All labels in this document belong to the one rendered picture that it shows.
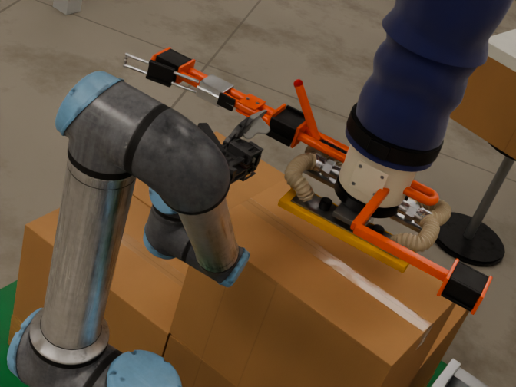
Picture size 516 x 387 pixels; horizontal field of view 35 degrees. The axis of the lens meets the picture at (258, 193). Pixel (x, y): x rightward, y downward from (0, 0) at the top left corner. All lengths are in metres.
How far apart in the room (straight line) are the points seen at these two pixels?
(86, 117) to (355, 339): 0.99
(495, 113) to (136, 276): 1.92
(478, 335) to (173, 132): 2.72
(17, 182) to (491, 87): 2.12
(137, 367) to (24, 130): 2.56
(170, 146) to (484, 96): 2.74
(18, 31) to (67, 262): 3.58
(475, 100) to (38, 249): 2.09
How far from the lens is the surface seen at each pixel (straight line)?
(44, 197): 3.63
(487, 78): 3.77
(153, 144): 1.17
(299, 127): 1.98
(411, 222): 2.01
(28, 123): 4.09
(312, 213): 1.95
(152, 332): 2.41
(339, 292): 2.06
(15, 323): 2.91
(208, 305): 2.21
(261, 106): 2.07
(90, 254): 1.38
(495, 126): 3.79
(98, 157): 1.23
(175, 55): 2.15
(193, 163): 1.18
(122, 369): 1.58
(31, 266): 2.69
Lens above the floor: 2.23
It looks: 34 degrees down
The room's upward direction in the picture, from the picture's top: 19 degrees clockwise
